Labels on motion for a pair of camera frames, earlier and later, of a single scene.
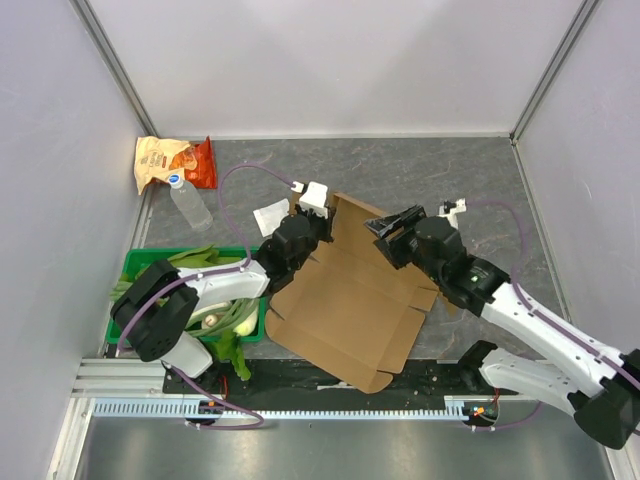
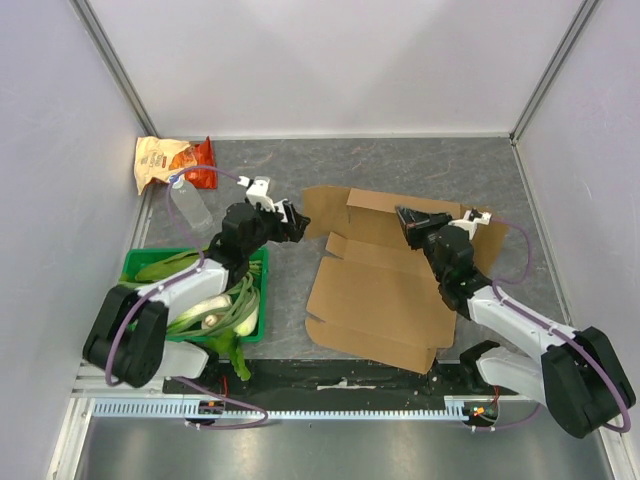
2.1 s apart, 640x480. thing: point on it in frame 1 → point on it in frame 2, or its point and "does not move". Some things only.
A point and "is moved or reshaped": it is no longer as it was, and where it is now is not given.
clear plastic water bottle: x=187 y=199 does not move
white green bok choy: x=245 y=328 does not move
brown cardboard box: x=351 y=307 is moved or reshaped
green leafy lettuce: x=227 y=349 does not move
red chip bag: x=198 y=163 does not move
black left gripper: x=326 y=223 → x=290 y=230
